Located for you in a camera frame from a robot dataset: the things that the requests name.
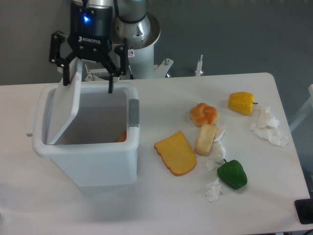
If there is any black device at table edge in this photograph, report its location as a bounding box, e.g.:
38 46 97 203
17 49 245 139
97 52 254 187
294 199 313 224

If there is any white metal robot base frame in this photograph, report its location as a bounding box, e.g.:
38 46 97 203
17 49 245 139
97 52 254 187
85 54 203 82

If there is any large crumpled white tissue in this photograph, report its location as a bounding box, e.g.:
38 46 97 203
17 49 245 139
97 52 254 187
250 106 289 147

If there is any white trash can lid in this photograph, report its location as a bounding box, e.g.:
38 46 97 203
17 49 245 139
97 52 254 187
46 58 83 144

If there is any pale oblong bread bun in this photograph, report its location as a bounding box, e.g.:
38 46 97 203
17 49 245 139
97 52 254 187
195 124 216 155

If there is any orange item inside trash can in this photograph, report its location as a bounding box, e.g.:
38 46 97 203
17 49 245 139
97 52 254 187
114 130 127 142

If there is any small crumpled white tissue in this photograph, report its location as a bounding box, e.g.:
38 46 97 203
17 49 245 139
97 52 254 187
204 178 223 202

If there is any crumpled tissue beside bun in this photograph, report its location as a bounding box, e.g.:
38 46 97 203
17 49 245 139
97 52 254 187
205 125 226 171

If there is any yellow bell pepper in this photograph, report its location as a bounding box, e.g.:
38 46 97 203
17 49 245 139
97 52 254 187
228 92 258 115

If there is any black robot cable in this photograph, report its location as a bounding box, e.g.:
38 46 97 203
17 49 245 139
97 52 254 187
112 0 134 80

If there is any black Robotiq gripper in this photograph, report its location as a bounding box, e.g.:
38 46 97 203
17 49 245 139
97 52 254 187
49 1 128 94

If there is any white furniture edge at right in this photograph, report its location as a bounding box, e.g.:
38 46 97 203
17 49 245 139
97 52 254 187
289 84 313 132

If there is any yellow toast bread slice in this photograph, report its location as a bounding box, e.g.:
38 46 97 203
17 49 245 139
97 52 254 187
154 130 197 176

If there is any white plastic trash can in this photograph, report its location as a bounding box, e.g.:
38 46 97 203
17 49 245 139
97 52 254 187
32 82 140 187

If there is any green bell pepper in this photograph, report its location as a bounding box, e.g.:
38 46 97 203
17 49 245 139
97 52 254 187
217 160 247 190

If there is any round knotted bread roll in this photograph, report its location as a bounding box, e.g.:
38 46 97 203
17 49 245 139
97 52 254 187
189 103 219 127

